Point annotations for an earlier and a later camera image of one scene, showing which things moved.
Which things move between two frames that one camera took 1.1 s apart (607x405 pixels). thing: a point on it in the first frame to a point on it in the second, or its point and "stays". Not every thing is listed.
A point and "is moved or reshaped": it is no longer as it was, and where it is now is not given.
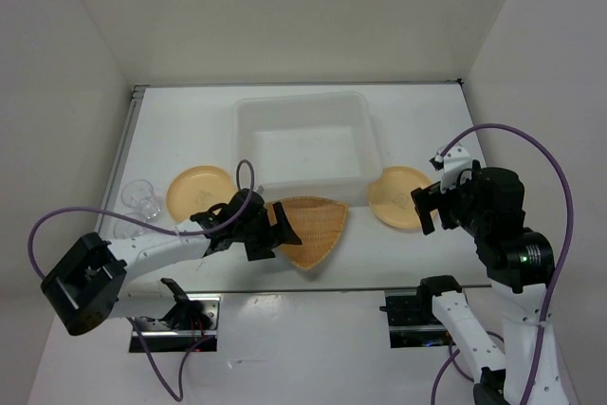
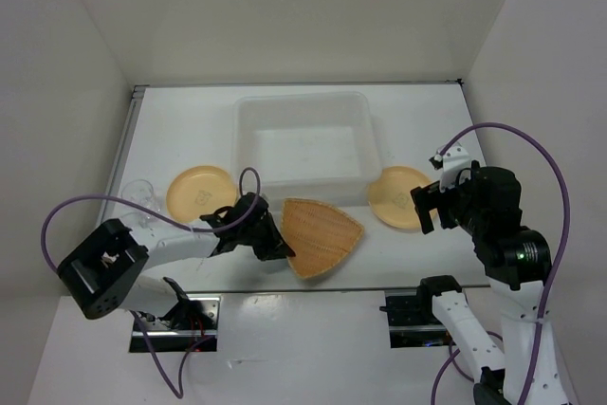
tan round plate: (197, 189) stays
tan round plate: (391, 199) stays
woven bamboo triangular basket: (317, 222) is moved or reshaped
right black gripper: (429, 196) stays
